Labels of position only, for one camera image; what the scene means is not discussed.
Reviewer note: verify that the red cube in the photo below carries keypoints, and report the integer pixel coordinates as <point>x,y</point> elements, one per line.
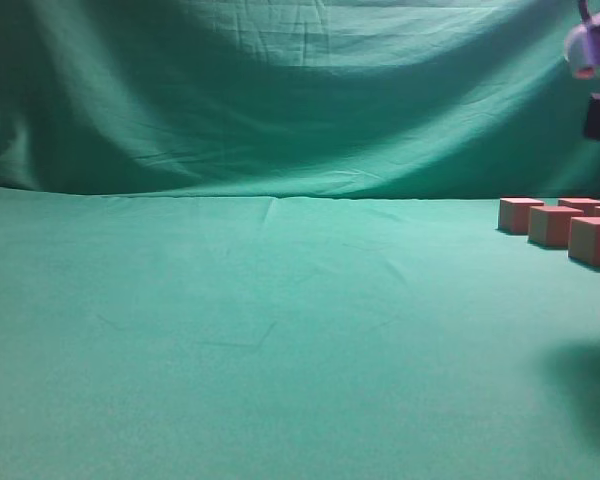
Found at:
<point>584,240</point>

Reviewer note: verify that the red cube far right column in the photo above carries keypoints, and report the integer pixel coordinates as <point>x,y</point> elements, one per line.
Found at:
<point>587,205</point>

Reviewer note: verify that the red cube middle left column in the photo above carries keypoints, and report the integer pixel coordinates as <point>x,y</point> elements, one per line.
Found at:
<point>549,226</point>

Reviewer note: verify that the red cube far left column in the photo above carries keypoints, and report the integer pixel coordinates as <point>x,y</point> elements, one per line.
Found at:
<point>514,212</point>

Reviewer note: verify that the green cloth backdrop and cover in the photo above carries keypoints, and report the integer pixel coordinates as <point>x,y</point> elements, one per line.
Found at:
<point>258,240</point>

